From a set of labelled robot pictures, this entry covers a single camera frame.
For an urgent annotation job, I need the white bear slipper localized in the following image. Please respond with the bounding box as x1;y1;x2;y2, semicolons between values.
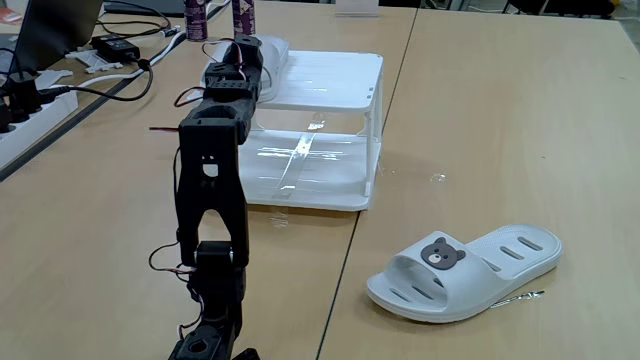
199;33;291;104
366;224;564;324

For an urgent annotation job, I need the white plastic shelf box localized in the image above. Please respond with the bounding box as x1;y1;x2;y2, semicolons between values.
185;48;385;213

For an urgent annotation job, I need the purple drink can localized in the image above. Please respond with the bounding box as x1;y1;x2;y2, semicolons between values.
231;0;257;37
183;0;209;43

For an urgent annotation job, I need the black power adapter brick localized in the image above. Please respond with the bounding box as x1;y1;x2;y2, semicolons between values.
91;33;142;64

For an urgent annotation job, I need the dark laptop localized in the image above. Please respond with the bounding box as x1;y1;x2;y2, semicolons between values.
13;0;104;72

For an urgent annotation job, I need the white power strip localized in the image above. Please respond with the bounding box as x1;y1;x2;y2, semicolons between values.
0;89;80;171

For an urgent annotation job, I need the black power plug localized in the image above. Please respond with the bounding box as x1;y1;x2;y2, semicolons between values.
5;70;42;124

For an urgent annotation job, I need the black chair base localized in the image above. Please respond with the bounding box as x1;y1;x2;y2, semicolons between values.
503;0;617;19

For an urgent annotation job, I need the white cable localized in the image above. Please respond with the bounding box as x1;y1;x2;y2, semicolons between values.
74;30;187;89

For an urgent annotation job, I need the black power cable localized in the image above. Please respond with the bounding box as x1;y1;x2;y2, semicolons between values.
39;58;155;103

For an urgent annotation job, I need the white printed bracket part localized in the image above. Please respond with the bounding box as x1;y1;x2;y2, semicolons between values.
64;48;124;76

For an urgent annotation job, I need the silver twist tie wire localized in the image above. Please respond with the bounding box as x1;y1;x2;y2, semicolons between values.
489;289;546;310

